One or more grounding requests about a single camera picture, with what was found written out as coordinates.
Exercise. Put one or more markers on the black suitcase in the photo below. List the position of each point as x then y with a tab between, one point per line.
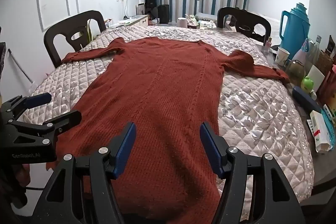
164	14

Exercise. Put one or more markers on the white card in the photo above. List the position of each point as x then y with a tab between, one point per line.
315	77

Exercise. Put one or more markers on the blue thermos jug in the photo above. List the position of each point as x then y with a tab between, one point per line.
294	29

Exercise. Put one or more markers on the green frog cup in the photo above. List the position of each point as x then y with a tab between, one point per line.
307	83

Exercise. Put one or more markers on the pile of small boxes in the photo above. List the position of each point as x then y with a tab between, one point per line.
199	22

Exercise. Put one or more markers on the person's left hand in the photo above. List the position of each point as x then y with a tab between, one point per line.
23	175

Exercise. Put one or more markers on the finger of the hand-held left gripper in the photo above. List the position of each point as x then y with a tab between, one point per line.
67	119
38	100

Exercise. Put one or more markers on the white printed cup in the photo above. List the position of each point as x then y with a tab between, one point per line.
282	57

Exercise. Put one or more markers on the pink perfume bottle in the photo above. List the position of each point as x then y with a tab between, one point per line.
268	44

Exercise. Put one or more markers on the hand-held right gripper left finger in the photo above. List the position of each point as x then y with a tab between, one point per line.
127	145

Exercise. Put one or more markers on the low cabinet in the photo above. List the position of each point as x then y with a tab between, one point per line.
136	20

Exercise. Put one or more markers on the teal perforated basket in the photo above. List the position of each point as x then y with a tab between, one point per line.
329	124

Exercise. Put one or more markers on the smoked glass jar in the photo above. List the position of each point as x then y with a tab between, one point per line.
295	73

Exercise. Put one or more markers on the clear bottle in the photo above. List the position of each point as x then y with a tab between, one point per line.
315	49

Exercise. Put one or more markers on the pale pink container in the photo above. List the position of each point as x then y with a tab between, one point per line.
181	22

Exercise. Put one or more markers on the red bag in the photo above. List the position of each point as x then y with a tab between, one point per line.
329	87

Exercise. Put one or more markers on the black backpack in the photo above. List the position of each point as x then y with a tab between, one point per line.
151	3

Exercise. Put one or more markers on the black chair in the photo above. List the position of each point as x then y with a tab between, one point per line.
59	29
225	14

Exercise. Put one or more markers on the picture frame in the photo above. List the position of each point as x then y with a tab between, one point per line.
140	8

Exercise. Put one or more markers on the beige quilted blanket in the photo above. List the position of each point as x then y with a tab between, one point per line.
252	113

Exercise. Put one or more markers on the dark blue case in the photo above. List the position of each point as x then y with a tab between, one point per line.
305	99

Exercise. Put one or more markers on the pastel plastic bottle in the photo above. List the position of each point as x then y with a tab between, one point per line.
300	52

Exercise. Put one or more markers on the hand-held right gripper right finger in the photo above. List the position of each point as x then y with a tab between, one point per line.
207	145

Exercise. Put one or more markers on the wicker basket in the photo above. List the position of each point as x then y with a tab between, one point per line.
324	62

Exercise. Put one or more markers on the grey metal rod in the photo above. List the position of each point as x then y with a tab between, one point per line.
19	65

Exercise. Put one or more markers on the white medicine box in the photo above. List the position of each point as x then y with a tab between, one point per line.
319	132

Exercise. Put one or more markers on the green plant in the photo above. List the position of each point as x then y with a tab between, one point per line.
89	29

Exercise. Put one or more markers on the red knitted sweater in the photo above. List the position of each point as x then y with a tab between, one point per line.
162	87

